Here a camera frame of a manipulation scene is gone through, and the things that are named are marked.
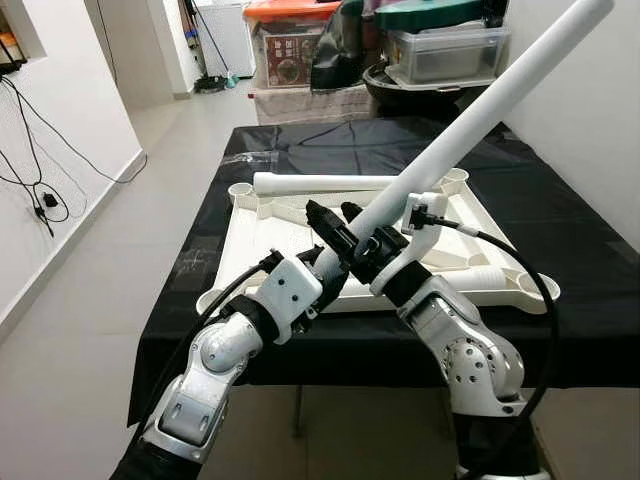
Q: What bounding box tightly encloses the white plastic table top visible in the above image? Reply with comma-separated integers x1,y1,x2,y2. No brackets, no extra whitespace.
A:
197,168,561,316

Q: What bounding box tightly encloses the clear tape strip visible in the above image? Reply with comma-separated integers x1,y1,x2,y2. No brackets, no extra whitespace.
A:
232,150,279,166

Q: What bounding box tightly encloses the beige patterned box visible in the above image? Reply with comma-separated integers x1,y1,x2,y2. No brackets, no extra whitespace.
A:
248,83,379,127

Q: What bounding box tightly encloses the black round basin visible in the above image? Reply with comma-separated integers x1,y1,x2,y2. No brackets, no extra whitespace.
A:
362,62,506,113

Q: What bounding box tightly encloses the grey metal table leg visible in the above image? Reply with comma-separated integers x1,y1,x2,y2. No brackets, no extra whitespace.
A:
293,385,305,438

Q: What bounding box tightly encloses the black plastic bag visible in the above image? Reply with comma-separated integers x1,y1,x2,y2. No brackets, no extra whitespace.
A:
310,0,369,93

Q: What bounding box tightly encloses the orange-lidded clear storage bin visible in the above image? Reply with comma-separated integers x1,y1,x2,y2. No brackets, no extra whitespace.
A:
243,0,343,91

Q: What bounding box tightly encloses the clear plastic container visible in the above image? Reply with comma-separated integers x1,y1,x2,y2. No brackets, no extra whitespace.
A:
383,25,513,87

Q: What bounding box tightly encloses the black floor mop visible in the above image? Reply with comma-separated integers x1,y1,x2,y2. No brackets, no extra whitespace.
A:
183,0,236,93

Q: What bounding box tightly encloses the black tablecloth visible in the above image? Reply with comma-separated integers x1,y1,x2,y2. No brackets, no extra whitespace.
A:
128,115,640,426

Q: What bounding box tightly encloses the green round lid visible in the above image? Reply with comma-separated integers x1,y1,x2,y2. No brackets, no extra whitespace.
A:
376,0,488,33

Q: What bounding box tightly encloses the white appliance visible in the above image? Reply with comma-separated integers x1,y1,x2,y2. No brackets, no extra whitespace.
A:
193,0,257,79

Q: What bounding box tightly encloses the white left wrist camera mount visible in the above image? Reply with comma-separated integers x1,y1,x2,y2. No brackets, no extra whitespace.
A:
255,255,326,346

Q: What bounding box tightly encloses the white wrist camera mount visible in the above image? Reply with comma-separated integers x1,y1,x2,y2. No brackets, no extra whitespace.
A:
403,193,451,291
255,255,326,346

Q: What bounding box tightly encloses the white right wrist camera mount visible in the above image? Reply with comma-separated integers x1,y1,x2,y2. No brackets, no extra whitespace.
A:
403,193,451,291

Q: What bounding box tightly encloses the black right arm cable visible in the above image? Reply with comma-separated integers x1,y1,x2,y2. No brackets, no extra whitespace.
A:
408,205,561,480

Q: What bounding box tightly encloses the black wall cable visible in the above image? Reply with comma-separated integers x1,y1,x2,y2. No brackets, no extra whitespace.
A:
0,75,149,238

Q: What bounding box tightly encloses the dark wall shelf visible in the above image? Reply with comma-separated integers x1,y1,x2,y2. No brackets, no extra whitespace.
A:
0,30,26,76

